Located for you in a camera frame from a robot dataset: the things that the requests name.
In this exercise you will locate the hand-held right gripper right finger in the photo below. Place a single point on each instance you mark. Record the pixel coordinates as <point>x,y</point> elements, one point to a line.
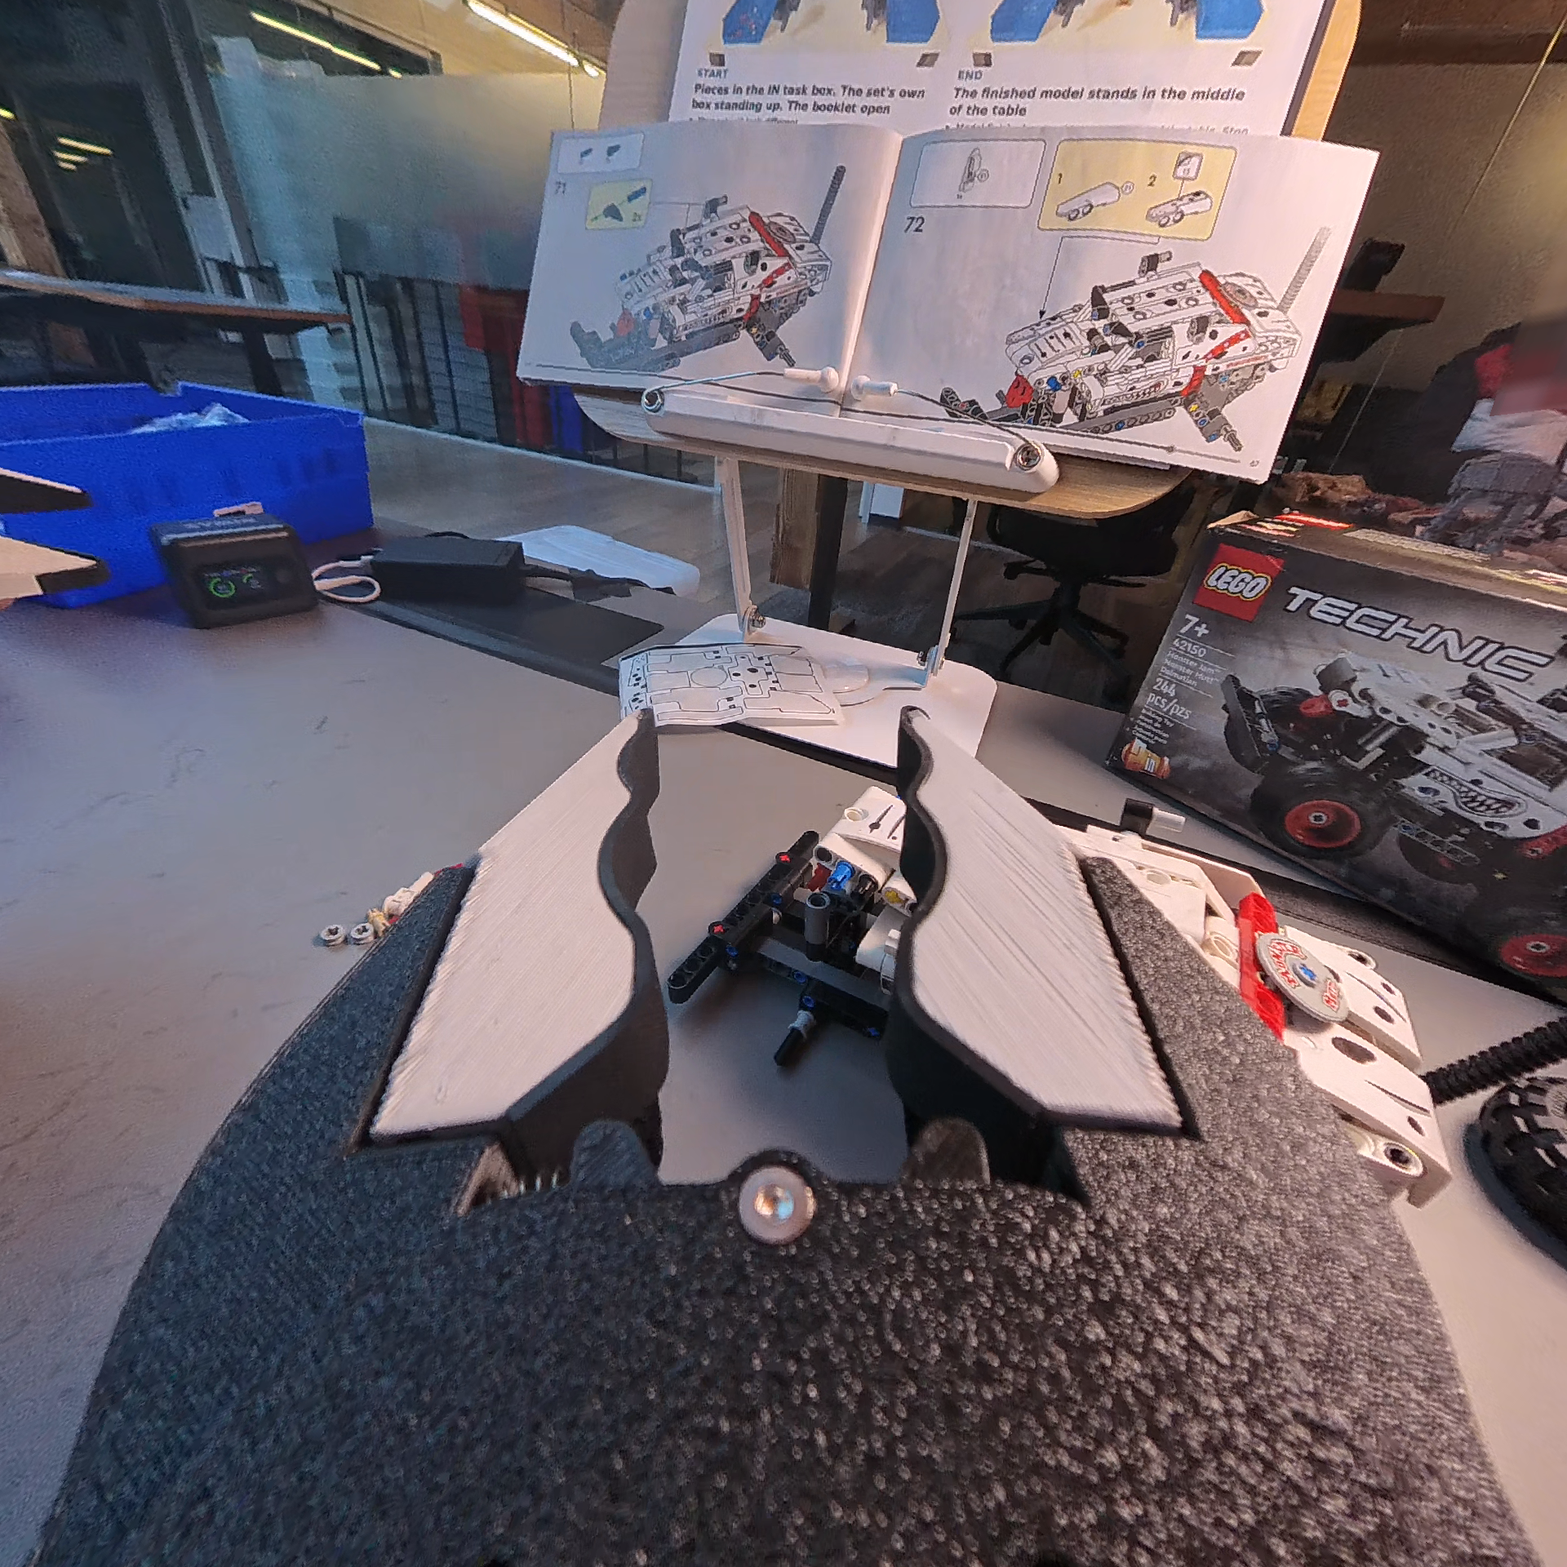
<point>1029,966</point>

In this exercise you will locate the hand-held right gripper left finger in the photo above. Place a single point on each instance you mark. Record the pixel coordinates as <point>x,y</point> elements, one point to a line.
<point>527,966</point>

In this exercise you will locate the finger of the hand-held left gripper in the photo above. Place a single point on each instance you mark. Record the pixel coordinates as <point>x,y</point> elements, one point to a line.
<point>44,572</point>
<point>36,492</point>

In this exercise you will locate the pile of small lego pieces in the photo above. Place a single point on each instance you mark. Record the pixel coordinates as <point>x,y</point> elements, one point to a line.
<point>392,904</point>

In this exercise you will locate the white lego truck model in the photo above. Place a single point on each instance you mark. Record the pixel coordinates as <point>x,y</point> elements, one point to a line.
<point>1176,888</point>

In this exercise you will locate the lego sticker sheet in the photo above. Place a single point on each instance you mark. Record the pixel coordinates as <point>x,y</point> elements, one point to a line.
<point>723,679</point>

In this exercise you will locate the lego set box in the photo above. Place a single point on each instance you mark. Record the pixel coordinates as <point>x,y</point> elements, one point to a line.
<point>1348,636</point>

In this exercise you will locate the black lego tyre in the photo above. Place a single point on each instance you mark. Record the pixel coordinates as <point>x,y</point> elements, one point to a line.
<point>1530,1138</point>

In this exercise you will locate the open lego instruction booklet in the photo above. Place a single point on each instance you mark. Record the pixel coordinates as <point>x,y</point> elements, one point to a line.
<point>736,244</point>

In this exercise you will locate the black power bank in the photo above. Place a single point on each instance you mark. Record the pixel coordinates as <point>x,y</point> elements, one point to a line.
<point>232,574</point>

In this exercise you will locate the blue plastic bin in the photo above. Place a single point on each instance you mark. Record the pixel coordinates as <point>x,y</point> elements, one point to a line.
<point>245,477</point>

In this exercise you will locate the wooden desk with black legs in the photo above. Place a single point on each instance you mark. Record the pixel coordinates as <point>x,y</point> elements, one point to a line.
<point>183,300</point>

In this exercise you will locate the black power adapter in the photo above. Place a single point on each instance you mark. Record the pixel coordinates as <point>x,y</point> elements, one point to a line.
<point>446,569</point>

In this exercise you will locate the white ribbed plastic container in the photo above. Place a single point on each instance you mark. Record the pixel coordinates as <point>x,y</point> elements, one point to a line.
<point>599,556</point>

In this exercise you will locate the black office chair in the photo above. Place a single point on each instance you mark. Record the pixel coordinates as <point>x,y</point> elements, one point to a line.
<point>1066,539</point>

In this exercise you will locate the frosted glass partition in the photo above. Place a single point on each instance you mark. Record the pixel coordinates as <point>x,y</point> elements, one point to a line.
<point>428,171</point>

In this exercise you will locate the white book stand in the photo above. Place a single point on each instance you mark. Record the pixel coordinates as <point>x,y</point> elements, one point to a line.
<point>857,434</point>

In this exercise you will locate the printed task instruction sheet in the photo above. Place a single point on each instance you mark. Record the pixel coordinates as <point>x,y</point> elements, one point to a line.
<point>1042,97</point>

